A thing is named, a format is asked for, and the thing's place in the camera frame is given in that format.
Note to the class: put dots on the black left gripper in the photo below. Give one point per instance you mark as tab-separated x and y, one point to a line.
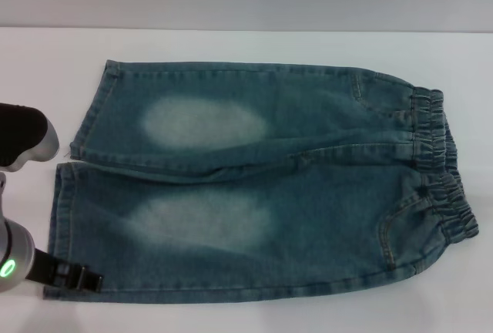
54	270

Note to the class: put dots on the blue denim shorts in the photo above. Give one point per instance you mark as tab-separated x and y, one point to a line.
308	202

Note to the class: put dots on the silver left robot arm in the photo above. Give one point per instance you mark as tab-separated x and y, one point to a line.
15	248

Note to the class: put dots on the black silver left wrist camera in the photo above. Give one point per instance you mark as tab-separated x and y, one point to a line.
23	132

